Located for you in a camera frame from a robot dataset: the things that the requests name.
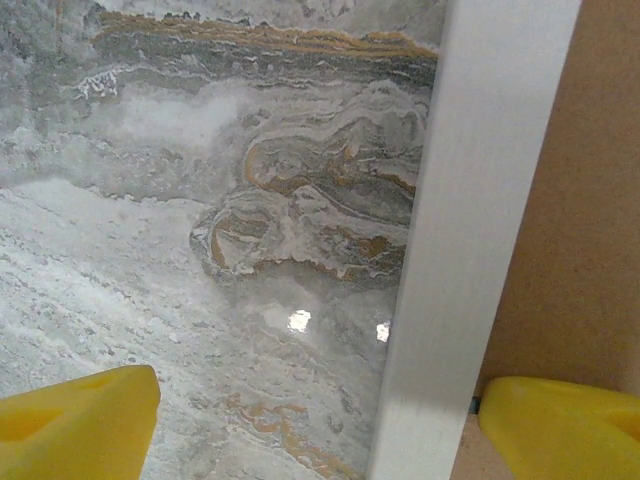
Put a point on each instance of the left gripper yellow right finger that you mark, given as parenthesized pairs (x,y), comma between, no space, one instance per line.
(570,435)

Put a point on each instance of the brown backing board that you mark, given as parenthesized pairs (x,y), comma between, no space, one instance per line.
(590,200)

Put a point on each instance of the white picture frame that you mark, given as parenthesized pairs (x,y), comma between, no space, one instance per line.
(475,200)

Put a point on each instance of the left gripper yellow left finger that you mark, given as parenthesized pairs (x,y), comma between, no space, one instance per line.
(75,435)

